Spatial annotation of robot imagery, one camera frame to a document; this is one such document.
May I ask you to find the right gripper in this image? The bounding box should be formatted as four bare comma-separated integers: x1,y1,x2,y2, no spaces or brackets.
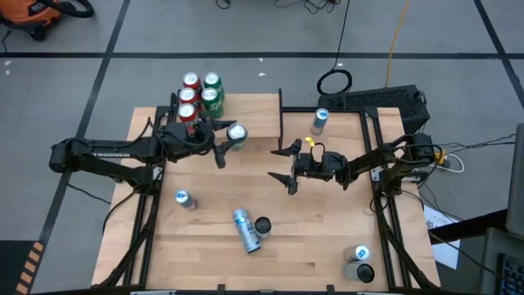
267,138,349,196

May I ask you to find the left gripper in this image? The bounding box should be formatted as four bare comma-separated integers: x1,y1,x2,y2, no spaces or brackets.
163,116,237,170

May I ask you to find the green Sprite can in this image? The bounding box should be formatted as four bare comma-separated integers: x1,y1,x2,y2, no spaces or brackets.
200,86,225,120
226,122,249,152
203,71,225,99

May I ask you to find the red Fanta strawberry can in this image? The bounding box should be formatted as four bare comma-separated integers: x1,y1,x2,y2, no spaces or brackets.
177,102,201,137
178,87,201,106
182,71,203,93

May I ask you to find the blue silver Red Bull can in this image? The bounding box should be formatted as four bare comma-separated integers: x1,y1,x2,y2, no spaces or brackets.
342,244,373,263
174,188,199,212
309,107,331,136

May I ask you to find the tall white Celsius can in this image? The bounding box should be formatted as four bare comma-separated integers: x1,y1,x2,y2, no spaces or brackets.
341,261,376,284
253,216,273,240
232,207,263,255

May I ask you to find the wooden shelf with black legs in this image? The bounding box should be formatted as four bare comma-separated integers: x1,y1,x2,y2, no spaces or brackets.
170,88,284,153

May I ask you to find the black perforated computer case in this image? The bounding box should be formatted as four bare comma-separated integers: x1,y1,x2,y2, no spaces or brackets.
318,84,431,135

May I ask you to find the white paper sheet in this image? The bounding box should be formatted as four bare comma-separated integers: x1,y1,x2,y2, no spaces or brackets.
423,204,462,270

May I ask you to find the grey desk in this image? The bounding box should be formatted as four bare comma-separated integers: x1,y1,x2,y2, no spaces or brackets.
479,227,524,295

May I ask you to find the orange shop vacuum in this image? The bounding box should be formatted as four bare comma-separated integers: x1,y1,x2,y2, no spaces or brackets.
0,0,62,42

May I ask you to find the grey metal cabinet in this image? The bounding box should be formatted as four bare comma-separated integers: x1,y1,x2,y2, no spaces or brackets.
504,121,524,241

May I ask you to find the orange black striped mat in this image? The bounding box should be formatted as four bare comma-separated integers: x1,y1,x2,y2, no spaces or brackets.
15,240,45,295

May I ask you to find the black keyboard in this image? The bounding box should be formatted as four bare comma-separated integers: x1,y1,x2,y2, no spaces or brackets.
496,252,524,295

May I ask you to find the black aluminium table frame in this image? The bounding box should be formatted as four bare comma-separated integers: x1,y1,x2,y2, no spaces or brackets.
97,104,443,290

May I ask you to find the black hanging cable with coil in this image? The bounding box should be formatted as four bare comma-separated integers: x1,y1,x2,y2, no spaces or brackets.
316,0,354,97

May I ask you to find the black floor cable tangle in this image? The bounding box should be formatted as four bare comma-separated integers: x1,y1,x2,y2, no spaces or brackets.
273,0,341,16

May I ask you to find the thick yellow hanging cable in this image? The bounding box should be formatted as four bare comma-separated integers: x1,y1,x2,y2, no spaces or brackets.
384,0,411,88

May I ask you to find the white cable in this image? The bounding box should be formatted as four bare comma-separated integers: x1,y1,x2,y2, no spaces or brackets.
444,152,466,174

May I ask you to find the black vacuum hose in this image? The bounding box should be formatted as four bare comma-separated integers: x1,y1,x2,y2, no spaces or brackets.
40,0,95,20

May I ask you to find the black power cable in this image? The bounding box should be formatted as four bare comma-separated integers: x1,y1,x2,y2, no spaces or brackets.
425,131,517,155

